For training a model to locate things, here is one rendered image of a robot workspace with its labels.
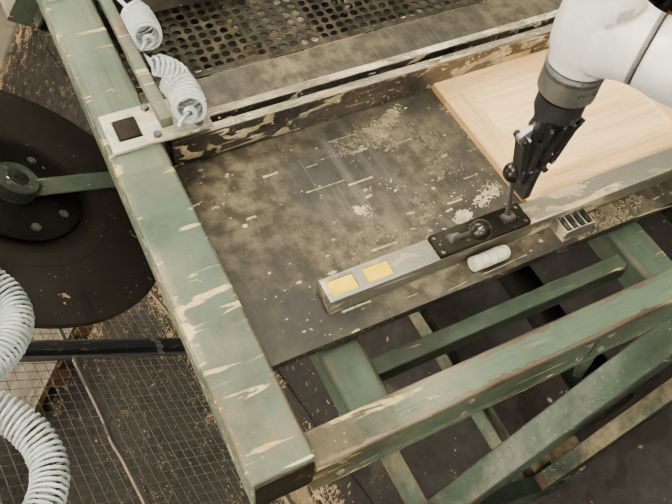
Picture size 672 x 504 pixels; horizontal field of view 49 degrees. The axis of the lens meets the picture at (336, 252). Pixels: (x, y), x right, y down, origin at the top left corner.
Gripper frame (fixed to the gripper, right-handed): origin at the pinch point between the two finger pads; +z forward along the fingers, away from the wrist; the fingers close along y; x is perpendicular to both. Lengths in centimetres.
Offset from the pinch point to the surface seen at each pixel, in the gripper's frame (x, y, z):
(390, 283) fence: -1.9, -26.0, 14.0
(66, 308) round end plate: 38, -80, 47
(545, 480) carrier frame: -24, 45, 153
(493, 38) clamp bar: 44, 26, 10
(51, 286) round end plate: 44, -81, 46
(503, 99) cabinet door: 30.4, 20.5, 14.9
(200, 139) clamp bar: 40, -45, 11
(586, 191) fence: 0.4, 19.2, 12.6
